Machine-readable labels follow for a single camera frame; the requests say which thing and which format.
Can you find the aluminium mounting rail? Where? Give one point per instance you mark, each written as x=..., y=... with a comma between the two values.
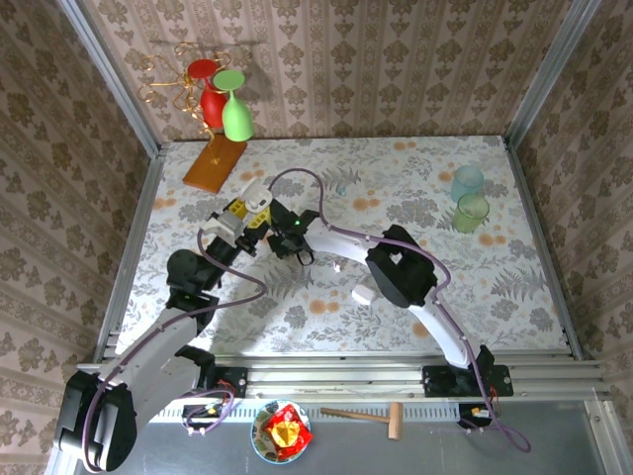
x=336, y=378

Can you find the red and yellow snack packet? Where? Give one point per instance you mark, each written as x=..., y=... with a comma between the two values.
x=284, y=430

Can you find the green wine glass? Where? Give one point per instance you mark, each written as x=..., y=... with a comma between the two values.
x=237, y=121

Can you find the grey metal base panel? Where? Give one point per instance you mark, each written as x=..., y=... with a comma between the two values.
x=445, y=450

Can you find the aluminium frame post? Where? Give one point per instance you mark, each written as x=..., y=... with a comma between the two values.
x=550, y=74

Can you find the white earbud charging case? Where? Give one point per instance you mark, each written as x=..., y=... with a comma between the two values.
x=363, y=295
x=254, y=195

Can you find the blue translucent cup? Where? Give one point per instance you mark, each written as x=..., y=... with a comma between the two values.
x=465, y=180

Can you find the red wine glass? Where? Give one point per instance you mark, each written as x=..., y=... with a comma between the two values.
x=212, y=106

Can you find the wooden mallet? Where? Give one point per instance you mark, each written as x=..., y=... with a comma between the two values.
x=394, y=420

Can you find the clear acrylic pole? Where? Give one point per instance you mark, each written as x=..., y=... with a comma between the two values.
x=113, y=74

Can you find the floral patterned table cover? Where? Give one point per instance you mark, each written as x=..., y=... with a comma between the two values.
x=346, y=321

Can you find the green translucent cup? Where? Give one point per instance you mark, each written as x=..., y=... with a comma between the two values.
x=470, y=213

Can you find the aluminium side rail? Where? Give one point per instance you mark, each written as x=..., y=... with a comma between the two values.
x=134, y=247
x=530, y=213

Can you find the patterned bowl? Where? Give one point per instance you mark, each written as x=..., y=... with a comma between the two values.
x=258, y=425

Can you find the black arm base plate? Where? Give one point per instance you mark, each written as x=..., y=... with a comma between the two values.
x=237, y=381
x=435, y=381

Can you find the grey and black left robot arm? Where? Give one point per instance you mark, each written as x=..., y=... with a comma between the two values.
x=143, y=366

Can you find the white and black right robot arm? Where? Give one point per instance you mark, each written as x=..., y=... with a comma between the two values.
x=400, y=267

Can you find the black power connector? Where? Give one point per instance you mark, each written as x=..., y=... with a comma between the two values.
x=475, y=415
x=203, y=413

